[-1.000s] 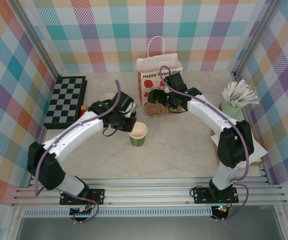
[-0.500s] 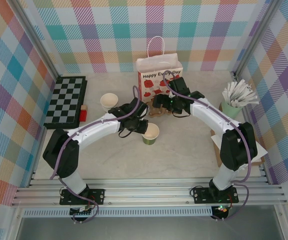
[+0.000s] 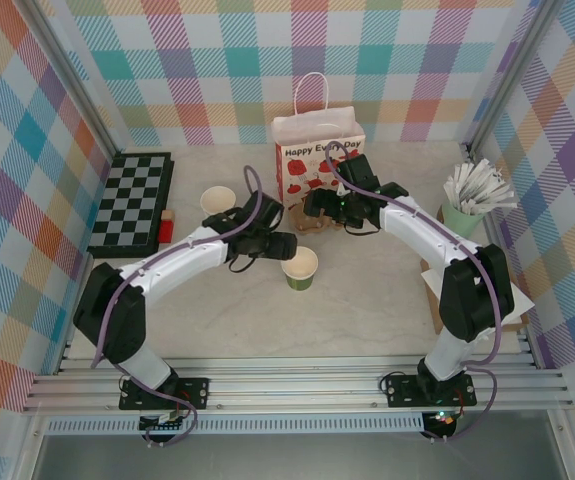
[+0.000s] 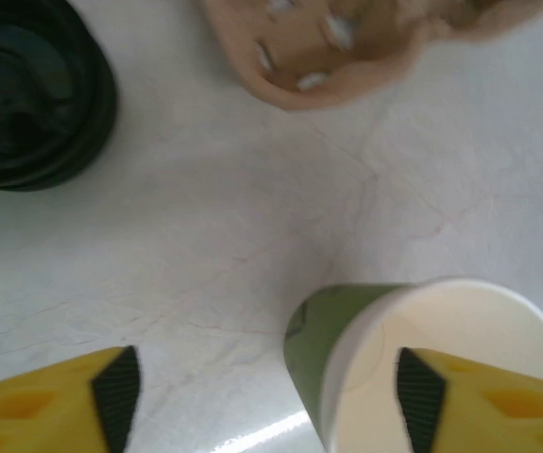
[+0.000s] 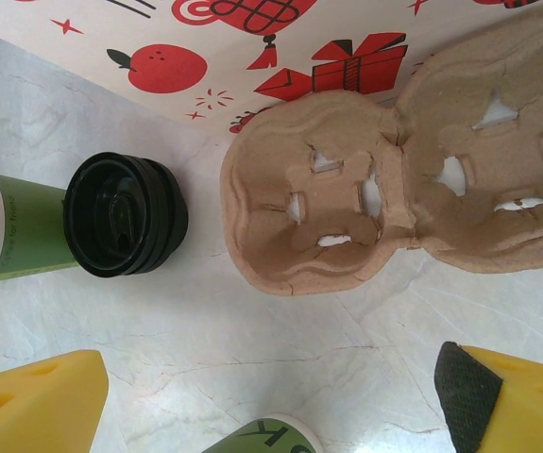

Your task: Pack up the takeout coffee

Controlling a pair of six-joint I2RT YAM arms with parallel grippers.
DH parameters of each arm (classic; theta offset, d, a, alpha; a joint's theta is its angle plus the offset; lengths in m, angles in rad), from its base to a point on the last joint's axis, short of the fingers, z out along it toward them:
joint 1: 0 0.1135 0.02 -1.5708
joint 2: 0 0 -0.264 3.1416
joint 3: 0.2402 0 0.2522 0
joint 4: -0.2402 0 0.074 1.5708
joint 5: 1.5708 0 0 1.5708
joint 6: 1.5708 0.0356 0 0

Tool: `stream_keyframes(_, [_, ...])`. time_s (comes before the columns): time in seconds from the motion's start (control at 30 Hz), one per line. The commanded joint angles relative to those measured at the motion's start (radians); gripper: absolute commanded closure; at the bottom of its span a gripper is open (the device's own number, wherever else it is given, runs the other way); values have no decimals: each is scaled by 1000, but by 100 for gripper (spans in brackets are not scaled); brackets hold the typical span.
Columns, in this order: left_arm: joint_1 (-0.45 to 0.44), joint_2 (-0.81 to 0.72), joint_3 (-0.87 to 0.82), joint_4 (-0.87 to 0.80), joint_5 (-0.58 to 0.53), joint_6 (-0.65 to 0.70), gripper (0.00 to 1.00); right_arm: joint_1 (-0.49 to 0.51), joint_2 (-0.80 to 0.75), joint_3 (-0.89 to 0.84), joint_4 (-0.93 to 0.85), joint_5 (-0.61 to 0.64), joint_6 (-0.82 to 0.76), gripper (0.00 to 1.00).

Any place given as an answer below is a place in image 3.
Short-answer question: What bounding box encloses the brown cardboard cup carrier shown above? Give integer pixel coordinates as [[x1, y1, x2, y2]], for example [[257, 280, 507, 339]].
[[286, 202, 348, 236]]

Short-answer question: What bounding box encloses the green paper cup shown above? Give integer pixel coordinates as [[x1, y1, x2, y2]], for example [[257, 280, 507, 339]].
[[280, 247, 319, 292]]

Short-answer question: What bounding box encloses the white red paper gift bag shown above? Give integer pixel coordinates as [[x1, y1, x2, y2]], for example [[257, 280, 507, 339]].
[[271, 72, 367, 215]]

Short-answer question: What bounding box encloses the red block with wooden cap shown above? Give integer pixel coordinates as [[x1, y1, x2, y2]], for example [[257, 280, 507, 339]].
[[157, 209, 176, 245]]

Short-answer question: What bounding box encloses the paper-wrapped straw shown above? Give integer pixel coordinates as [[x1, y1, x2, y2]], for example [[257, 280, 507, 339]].
[[455, 162, 474, 204], [476, 185, 518, 209], [444, 174, 468, 209], [474, 198, 518, 217], [469, 159, 493, 201]]

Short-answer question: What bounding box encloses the mint green jar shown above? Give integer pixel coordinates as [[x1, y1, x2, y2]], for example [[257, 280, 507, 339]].
[[440, 199, 488, 241]]

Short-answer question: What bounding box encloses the brown cardboard napkin box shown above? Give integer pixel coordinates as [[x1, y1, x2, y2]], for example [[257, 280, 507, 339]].
[[419, 257, 526, 335]]

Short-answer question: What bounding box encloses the black grey chessboard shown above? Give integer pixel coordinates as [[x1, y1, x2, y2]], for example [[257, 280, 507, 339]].
[[86, 152, 175, 260]]

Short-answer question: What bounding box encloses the small circuit board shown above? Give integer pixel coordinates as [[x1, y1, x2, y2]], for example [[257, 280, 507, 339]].
[[139, 412, 188, 434], [424, 409, 458, 431]]

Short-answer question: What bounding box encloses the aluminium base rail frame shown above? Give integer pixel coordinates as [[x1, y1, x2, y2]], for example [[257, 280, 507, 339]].
[[21, 329, 575, 414]]

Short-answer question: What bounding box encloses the white slotted cable duct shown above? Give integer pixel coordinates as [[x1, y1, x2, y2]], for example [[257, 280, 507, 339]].
[[46, 417, 426, 435]]

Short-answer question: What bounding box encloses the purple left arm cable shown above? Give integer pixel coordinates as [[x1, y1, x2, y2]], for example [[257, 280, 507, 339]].
[[91, 164, 268, 449]]

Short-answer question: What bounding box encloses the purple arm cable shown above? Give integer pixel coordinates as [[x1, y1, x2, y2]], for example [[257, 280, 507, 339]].
[[91, 164, 268, 449], [326, 144, 502, 444]]

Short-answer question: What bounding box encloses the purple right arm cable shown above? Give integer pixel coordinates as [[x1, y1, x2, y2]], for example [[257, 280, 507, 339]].
[[326, 144, 502, 444]]

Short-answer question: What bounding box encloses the aluminium frame post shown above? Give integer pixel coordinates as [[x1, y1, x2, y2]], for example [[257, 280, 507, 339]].
[[19, 0, 118, 161], [466, 0, 556, 151]]

